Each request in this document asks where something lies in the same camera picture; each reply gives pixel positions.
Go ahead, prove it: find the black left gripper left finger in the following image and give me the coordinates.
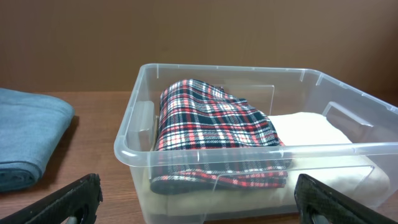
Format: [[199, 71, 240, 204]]
[[1, 174, 103, 224]]

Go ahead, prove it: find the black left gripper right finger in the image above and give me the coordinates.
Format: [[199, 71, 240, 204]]
[[294, 174, 395, 224]]

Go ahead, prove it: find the cream cloth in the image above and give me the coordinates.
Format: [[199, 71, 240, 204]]
[[136, 112, 392, 217]]

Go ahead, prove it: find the clear plastic storage container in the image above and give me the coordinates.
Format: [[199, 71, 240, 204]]
[[114, 63, 397, 223]]

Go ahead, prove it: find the red navy plaid cloth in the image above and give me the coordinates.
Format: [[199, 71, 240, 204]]
[[149, 79, 292, 195]]

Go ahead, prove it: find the folded blue cloth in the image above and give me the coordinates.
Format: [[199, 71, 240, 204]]
[[1, 88, 75, 192]]

